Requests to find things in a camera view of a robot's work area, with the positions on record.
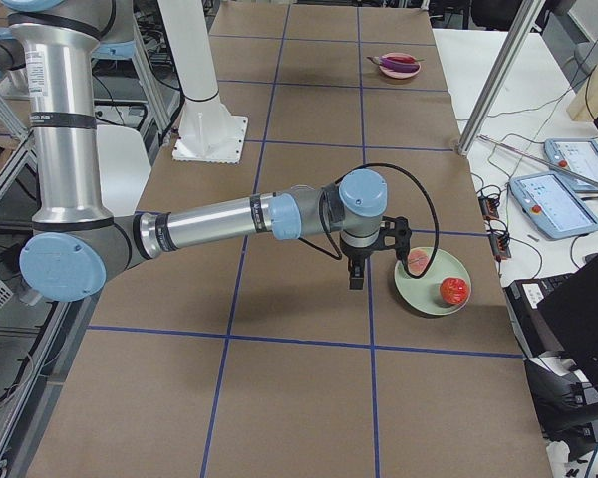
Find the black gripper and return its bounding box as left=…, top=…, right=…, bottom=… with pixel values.
left=340, top=216, right=411, bottom=290

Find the yellow-pink peach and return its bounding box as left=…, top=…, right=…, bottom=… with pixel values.
left=406, top=248, right=432, bottom=278

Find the red orange fruit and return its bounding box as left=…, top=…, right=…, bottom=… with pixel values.
left=439, top=277, right=470, bottom=305

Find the purple eggplant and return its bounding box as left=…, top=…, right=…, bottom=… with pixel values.
left=368, top=56, right=421, bottom=73

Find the red chili pepper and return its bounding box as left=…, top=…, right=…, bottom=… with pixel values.
left=386, top=56, right=423, bottom=64

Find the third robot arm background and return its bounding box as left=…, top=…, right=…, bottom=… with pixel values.
left=0, top=27, right=29, bottom=101

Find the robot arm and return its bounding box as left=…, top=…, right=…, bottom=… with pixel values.
left=8, top=1, right=411, bottom=302

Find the mint green plate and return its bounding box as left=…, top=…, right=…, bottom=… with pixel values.
left=394, top=247, right=472, bottom=316

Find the black printer device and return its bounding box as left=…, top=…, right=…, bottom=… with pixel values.
left=502, top=271, right=579, bottom=359

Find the pink plate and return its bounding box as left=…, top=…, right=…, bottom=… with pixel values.
left=379, top=52, right=422, bottom=80

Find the teach pendant near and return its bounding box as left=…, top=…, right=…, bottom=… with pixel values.
left=509, top=172, right=598, bottom=240

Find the teach pendant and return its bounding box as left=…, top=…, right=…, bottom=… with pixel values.
left=509, top=172, right=598, bottom=240
left=544, top=138, right=598, bottom=193

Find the black laptop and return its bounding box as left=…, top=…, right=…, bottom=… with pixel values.
left=538, top=254, right=598, bottom=386

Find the white chair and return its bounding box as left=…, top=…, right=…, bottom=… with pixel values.
left=97, top=124, right=151, bottom=217

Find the teach pendant far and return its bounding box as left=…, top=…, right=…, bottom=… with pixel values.
left=544, top=138, right=598, bottom=193

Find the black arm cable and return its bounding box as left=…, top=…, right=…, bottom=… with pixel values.
left=298, top=162, right=441, bottom=280

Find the white pedestal column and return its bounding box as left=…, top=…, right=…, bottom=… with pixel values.
left=158, top=0, right=219, bottom=103

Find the aluminium frame post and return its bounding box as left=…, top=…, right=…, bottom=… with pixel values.
left=456, top=0, right=546, bottom=156

